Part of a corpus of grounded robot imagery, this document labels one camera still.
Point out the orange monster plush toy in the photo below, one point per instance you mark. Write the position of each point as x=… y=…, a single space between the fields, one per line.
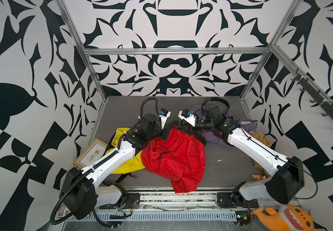
x=287 y=218

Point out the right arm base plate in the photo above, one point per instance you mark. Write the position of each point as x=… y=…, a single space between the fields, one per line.
x=231 y=200

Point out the black coat hook rail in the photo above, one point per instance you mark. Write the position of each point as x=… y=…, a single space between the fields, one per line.
x=319 y=97

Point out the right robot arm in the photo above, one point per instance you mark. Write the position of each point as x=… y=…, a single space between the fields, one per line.
x=286 y=174

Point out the striped printed card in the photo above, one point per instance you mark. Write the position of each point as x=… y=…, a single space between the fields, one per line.
x=62 y=212

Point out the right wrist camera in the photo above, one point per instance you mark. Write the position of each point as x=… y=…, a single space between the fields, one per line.
x=187 y=118

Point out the purple trousers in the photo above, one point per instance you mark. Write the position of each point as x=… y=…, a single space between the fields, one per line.
x=232 y=121

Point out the yellow trousers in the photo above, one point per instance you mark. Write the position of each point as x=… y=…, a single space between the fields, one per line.
x=131 y=165

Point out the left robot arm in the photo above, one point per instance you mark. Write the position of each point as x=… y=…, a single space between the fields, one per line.
x=78 y=197

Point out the brown teddy bear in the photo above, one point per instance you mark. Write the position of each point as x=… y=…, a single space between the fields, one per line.
x=267 y=142

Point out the red trousers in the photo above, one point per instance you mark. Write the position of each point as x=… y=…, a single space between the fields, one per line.
x=180 y=159

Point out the white cable duct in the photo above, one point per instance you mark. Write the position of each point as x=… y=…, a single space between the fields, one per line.
x=226 y=215

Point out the small red figurine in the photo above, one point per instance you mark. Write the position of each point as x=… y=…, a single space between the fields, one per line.
x=258 y=177

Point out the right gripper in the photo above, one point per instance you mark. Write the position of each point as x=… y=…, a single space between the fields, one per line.
x=186 y=125

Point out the framed picture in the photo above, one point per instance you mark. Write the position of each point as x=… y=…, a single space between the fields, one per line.
x=91 y=154

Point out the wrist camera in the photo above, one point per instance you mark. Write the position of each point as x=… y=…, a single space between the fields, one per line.
x=163 y=116
x=187 y=118

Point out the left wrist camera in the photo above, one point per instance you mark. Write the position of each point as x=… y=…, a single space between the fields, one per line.
x=163 y=116

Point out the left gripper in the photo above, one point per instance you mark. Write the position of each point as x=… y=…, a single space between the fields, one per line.
x=162 y=135

